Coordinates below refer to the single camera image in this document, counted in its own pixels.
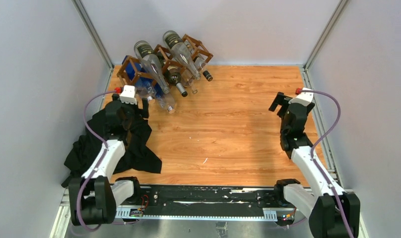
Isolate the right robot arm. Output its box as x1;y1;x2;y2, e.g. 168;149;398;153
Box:
269;88;360;238

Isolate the dark green wine bottle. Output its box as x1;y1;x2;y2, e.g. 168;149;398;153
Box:
156;52;188;97

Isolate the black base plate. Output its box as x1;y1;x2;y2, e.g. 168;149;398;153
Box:
116;184;300;221

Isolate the blue glass bottle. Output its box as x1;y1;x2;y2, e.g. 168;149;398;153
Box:
117;55;176;114

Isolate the clear bottle lower left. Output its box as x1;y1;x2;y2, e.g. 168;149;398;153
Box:
135;77;156;104

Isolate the clear bottle dark label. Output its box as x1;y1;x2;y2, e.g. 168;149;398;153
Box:
134;40;170;94
163;30;201;80

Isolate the brown wooden wine rack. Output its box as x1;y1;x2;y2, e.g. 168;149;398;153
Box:
117;34;213;85

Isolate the clear bottle black cap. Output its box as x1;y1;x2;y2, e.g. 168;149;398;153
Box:
184;40;213;81

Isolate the black cloth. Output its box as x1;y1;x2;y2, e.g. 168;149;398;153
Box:
61;108;162;188

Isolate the clear bottle middle lower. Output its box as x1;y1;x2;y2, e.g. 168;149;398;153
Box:
182;69;198;94

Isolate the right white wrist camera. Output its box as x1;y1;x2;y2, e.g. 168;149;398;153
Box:
291;88;314;107

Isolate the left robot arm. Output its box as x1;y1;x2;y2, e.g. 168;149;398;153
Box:
64;93;155;231

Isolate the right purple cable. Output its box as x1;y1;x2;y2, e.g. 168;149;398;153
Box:
310;90;356;238

